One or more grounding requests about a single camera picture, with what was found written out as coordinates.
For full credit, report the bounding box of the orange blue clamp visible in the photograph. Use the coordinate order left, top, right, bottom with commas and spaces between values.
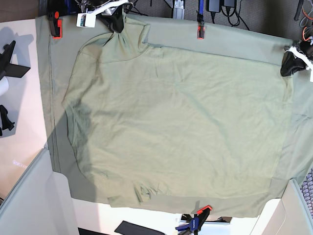
175, 205, 212, 235
197, 0, 205, 39

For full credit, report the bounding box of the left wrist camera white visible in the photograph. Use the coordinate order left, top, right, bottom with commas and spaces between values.
310, 70, 313, 83

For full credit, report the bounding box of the white partition panel left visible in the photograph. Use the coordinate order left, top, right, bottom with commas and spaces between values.
0, 148, 79, 235

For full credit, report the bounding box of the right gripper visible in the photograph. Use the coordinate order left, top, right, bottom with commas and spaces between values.
86, 0, 129, 33

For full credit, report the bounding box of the white partition panel right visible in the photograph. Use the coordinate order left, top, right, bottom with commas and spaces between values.
251, 179, 313, 235

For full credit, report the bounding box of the black stand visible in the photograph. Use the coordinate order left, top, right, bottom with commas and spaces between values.
0, 105, 15, 137
0, 40, 30, 80

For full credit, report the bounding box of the grey mesh object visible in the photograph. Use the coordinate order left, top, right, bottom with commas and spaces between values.
301, 169, 313, 216

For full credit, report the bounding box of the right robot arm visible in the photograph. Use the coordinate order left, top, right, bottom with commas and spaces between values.
76, 0, 132, 33

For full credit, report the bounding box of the orange blue clamp top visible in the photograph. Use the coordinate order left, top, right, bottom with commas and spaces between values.
197, 0, 205, 39

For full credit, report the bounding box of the black flat pad bottom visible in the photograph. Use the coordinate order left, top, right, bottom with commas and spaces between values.
114, 221, 165, 235

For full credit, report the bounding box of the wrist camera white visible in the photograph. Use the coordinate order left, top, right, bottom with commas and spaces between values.
310, 70, 313, 83
76, 13, 96, 28

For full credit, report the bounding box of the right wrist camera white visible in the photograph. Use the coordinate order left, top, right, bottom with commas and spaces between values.
76, 13, 96, 28

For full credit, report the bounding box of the white cylinder left edge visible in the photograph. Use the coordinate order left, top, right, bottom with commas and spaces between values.
0, 77, 9, 96

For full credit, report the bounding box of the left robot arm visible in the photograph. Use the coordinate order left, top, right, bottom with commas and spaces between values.
280, 0, 313, 77

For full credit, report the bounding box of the black power adapter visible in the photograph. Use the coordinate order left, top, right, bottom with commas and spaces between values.
223, 0, 237, 8
206, 0, 222, 13

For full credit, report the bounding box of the light green T-shirt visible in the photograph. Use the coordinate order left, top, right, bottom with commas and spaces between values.
63, 18, 293, 207

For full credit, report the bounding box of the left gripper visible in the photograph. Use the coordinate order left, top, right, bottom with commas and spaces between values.
280, 41, 313, 76

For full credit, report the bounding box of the green table cloth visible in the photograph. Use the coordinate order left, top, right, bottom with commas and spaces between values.
36, 15, 313, 217

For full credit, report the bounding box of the orange blue clamp bottom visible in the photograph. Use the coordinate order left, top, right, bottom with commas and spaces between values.
175, 205, 212, 235

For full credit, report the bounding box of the aluminium extrusion post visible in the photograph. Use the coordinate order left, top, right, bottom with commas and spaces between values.
172, 0, 185, 20

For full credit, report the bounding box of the white partition panel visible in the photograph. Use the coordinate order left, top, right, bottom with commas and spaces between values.
251, 179, 313, 235
0, 148, 79, 235

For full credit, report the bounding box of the black stand lower left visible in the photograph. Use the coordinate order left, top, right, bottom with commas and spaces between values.
0, 105, 15, 137

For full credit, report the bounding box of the black stand upper left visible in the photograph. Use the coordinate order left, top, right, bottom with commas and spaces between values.
0, 40, 30, 80

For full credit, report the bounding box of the orange black clamp left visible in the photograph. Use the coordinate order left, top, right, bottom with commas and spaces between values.
47, 11, 62, 39

